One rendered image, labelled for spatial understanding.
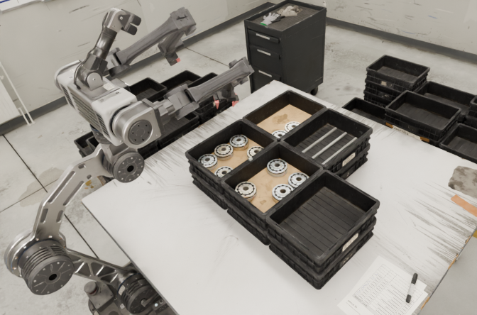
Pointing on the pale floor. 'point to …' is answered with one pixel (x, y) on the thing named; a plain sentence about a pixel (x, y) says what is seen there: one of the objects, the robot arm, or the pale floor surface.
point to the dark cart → (287, 47)
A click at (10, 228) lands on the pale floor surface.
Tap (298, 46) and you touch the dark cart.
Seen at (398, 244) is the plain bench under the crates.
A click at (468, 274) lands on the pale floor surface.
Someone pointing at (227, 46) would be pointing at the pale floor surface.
